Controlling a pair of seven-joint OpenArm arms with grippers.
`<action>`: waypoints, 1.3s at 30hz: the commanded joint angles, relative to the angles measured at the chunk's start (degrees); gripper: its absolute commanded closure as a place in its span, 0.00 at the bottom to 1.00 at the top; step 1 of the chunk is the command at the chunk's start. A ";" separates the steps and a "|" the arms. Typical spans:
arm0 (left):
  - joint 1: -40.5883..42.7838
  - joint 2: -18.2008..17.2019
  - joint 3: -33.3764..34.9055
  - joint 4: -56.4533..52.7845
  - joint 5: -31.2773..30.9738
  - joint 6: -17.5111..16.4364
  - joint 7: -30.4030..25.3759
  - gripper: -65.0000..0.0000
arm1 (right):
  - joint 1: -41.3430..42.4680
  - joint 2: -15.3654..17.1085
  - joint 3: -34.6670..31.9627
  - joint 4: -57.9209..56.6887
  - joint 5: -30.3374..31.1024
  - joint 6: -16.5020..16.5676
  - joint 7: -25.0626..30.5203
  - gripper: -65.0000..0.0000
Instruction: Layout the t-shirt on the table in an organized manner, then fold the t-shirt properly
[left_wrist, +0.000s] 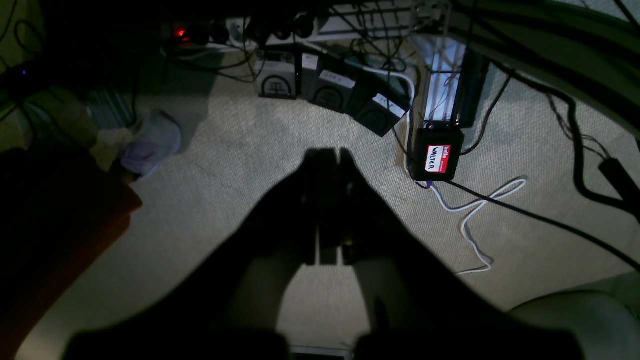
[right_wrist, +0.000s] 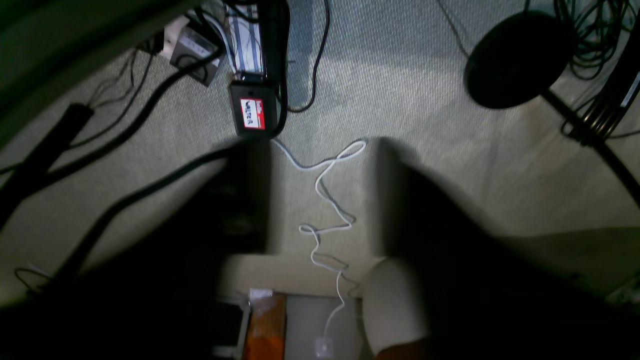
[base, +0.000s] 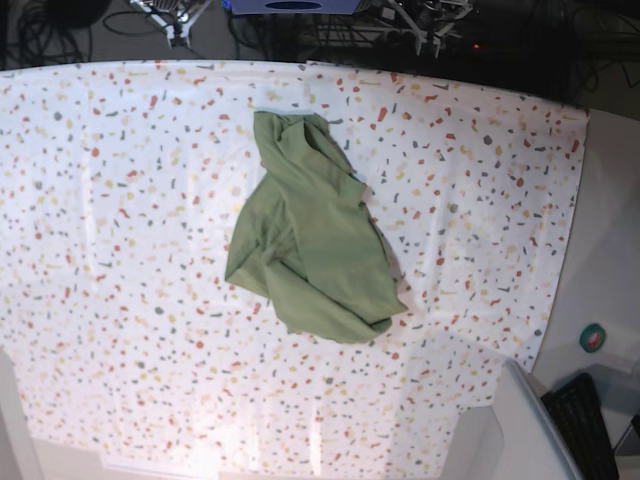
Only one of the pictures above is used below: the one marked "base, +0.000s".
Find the green t-shirt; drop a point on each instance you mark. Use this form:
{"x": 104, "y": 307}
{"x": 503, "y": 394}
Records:
{"x": 305, "y": 239}

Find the terrazzo patterned tablecloth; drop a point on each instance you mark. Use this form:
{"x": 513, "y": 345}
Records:
{"x": 121, "y": 185}

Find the green tape roll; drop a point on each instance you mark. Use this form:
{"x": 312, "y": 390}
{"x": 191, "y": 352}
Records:
{"x": 592, "y": 338}

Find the grey plastic bin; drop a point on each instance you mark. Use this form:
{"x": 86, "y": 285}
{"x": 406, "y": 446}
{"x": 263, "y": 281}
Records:
{"x": 532, "y": 446}

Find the black keyboard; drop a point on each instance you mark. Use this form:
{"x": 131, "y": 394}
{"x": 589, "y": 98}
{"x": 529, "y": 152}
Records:
{"x": 575, "y": 409}

